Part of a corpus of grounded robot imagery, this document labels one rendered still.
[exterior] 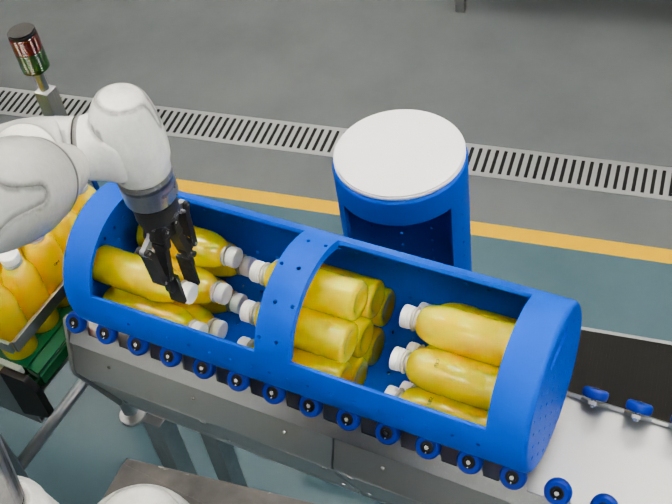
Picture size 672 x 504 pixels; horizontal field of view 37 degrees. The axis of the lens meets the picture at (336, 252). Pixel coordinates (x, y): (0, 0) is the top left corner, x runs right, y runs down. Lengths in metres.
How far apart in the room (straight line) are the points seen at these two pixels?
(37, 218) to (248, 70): 3.22
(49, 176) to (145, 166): 0.54
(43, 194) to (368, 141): 1.23
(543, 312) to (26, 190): 0.85
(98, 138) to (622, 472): 1.00
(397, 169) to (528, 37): 2.17
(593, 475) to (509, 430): 0.26
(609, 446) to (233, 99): 2.61
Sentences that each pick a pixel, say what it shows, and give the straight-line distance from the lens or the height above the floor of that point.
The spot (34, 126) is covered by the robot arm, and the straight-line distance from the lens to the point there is 1.56.
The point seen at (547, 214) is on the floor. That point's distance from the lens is 3.44.
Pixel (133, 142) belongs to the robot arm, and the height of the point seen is 1.51.
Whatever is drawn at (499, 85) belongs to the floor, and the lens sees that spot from 3.96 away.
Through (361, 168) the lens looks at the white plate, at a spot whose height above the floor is 1.04.
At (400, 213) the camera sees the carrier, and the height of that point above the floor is 0.99.
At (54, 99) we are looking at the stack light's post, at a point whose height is 1.07.
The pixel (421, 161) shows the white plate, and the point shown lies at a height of 1.04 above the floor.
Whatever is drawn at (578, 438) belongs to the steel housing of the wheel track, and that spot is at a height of 0.93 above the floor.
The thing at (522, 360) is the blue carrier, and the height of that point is 1.22.
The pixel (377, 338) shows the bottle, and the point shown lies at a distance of 1.82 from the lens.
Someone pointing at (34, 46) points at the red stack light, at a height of 1.23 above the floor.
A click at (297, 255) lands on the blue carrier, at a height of 1.23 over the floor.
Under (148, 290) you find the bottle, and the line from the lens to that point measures 1.84.
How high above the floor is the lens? 2.44
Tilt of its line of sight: 47 degrees down
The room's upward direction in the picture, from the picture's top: 10 degrees counter-clockwise
